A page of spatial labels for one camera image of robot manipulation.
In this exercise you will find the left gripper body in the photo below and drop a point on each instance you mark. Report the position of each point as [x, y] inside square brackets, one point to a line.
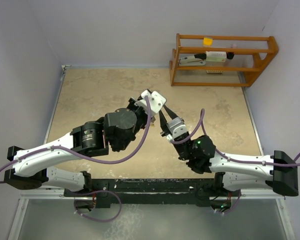
[142, 117]

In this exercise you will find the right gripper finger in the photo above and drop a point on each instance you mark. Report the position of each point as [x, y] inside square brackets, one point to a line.
[163, 122]
[174, 118]

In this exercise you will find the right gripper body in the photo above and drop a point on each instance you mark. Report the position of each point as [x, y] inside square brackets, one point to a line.
[183, 146]

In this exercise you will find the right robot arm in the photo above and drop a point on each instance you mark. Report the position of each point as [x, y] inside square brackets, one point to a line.
[232, 172]

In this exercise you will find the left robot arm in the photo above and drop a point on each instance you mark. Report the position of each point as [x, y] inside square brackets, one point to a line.
[36, 167]

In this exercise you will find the small comb binding piece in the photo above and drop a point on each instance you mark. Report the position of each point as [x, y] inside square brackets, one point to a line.
[214, 71]

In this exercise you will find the wooden shelf rack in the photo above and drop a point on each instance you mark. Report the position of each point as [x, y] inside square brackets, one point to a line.
[248, 55]

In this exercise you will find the white stapler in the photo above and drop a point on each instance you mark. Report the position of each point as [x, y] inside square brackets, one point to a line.
[193, 60]

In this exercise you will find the white green box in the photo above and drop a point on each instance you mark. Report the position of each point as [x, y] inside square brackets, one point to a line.
[216, 56]

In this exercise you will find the yellow sticky note block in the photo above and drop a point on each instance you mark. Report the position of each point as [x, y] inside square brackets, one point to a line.
[207, 41]

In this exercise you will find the small black object on shelf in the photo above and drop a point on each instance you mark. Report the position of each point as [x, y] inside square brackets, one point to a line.
[230, 55]

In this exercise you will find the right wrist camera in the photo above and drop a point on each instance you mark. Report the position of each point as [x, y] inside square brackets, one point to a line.
[177, 132]

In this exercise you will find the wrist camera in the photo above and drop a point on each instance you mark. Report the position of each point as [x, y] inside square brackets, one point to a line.
[177, 132]
[156, 101]

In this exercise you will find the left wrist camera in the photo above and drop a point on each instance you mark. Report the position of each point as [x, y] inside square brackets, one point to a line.
[156, 101]

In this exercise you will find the black mounting base rail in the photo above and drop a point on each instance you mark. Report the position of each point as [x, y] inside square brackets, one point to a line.
[183, 191]

